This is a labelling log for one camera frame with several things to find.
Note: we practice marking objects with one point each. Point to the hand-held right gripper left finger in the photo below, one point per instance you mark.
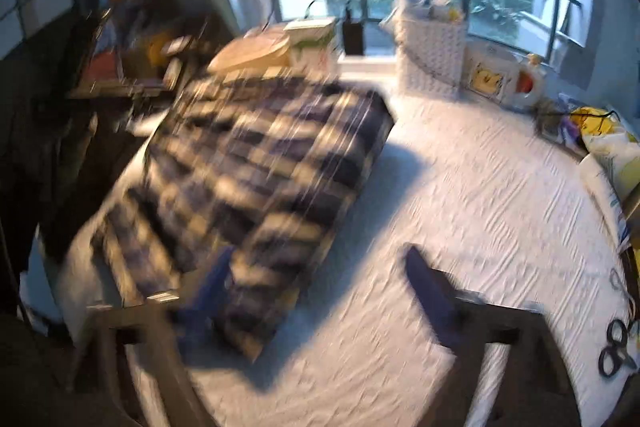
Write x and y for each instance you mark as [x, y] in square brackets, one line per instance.
[210, 287]

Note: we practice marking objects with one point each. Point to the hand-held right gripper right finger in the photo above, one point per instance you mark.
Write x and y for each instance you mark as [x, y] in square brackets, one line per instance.
[430, 297]

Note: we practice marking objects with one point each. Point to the plaid flannel shirt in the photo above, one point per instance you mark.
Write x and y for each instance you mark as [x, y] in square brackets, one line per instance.
[250, 187]

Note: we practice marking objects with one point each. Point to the white quilted bedspread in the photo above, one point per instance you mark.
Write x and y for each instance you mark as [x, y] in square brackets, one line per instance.
[475, 207]

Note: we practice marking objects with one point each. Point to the black scissors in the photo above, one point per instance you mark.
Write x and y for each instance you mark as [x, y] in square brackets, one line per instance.
[616, 349]

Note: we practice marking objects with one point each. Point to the white bottle with orange label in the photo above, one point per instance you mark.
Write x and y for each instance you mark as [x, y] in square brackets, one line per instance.
[527, 84]

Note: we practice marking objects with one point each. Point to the yellow and white bag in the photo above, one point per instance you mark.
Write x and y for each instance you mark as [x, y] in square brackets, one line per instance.
[615, 147]

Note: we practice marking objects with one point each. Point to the beige container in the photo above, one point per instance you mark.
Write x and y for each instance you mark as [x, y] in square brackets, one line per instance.
[250, 52]

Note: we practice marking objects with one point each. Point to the white woven basket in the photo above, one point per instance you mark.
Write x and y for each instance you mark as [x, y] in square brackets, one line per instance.
[430, 57]

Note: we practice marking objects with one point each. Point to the white and green carton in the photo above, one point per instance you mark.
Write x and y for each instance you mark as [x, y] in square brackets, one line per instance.
[310, 47]

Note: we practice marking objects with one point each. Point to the black bottle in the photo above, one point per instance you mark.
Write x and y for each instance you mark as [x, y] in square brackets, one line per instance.
[352, 34]

